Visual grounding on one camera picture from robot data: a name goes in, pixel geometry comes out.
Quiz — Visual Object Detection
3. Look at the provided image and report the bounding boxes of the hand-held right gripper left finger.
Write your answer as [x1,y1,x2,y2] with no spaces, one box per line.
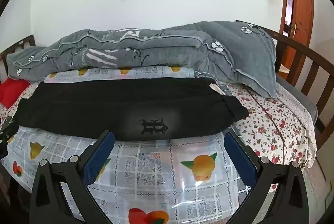
[29,130,115,224]

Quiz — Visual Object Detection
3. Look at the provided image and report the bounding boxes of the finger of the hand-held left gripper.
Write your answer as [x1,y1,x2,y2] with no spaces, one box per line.
[0,116,19,159]

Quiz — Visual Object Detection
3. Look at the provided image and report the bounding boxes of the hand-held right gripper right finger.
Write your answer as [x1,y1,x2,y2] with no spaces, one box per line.
[224,130,310,224]

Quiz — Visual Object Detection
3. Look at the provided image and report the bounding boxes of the black pants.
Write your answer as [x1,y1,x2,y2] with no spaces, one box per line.
[12,77,250,141]

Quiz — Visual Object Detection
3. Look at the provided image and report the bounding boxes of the red pillow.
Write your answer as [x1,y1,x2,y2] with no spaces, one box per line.
[0,78,30,109]

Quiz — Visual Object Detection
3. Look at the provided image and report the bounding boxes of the red floral bed sheet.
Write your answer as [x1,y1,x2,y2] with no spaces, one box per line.
[0,78,317,190]

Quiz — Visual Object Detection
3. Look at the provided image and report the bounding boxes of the fruit print plastic sheet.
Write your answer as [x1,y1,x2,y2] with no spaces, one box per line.
[0,66,257,224]

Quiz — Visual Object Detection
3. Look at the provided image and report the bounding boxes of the grey mattress pad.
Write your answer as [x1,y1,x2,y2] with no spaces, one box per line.
[275,74,318,122]

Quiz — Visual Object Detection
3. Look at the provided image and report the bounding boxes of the grey floral quilt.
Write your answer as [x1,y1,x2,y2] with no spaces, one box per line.
[6,21,278,98]

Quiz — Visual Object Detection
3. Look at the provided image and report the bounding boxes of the brown wooden door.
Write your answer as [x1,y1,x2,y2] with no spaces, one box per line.
[279,0,315,73]

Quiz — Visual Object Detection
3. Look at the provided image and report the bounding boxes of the dark wooden bed frame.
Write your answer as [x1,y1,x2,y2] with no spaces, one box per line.
[0,20,334,157]

